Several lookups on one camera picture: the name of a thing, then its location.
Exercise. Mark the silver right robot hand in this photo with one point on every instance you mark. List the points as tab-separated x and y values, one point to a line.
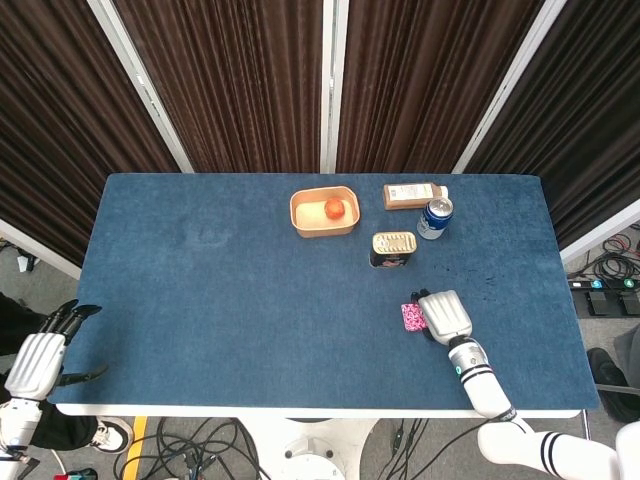
446	315

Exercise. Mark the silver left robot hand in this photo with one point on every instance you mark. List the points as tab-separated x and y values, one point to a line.
36	365

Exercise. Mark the pink patterned card deck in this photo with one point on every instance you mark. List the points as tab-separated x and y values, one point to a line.
412	317

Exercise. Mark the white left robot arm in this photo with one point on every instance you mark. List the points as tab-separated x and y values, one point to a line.
17	425

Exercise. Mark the black luncheon meat can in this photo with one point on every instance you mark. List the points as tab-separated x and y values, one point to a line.
394	246

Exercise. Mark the blue white soda can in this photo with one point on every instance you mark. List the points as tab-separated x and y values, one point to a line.
436	217

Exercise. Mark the white power adapter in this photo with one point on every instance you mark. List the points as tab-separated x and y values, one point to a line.
27	263

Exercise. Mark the white black sneaker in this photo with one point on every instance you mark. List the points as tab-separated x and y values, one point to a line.
112	436

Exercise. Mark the brown cardboard box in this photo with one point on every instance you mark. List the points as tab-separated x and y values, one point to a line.
407	196

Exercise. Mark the black foot pedal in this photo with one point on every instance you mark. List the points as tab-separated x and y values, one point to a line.
597	302
631	301

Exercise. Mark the orange round fruit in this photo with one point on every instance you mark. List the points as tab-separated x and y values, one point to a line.
335	208

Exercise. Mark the kraft paper bowl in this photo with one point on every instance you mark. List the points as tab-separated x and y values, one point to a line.
310	220

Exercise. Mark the black shoe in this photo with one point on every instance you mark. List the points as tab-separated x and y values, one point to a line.
607	375

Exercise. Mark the blue table cloth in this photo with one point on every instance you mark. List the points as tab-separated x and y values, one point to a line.
250	300

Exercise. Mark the brown curtain panel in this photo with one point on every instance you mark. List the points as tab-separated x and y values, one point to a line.
60	125
425	85
575	100
240	85

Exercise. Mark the white screen frame rail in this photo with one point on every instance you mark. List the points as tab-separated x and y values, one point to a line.
600	232
40	247

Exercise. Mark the white screen frame post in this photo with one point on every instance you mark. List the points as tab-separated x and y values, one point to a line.
142	90
510	85
334	85

